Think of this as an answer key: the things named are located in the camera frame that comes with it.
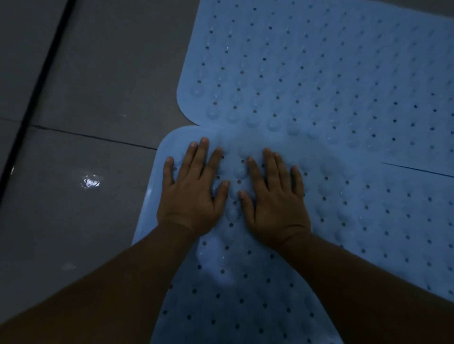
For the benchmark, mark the person's right hand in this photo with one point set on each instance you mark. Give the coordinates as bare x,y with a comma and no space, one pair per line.
280,216

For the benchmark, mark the person's left hand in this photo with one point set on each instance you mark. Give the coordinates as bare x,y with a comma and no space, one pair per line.
188,202

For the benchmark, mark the person's left little finger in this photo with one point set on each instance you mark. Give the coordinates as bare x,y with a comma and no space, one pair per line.
168,172

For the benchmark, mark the person's left middle finger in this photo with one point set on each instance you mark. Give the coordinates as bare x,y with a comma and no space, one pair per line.
200,156

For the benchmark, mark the person's left thumb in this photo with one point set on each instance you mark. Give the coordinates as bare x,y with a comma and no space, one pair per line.
220,196

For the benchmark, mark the person's right little finger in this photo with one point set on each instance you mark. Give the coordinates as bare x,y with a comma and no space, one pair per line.
298,182

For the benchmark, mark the person's right thumb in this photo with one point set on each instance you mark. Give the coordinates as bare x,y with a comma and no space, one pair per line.
247,207

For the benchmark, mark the person's right middle finger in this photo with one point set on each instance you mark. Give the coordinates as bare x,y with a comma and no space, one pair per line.
271,168

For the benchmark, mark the blue perforated rubber bath mat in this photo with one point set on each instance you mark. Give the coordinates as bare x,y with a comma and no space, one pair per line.
390,219
319,63

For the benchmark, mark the person's right forearm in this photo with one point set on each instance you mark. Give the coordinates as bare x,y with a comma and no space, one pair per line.
354,294

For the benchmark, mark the person's left forearm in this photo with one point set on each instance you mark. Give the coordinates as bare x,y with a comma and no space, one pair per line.
117,287

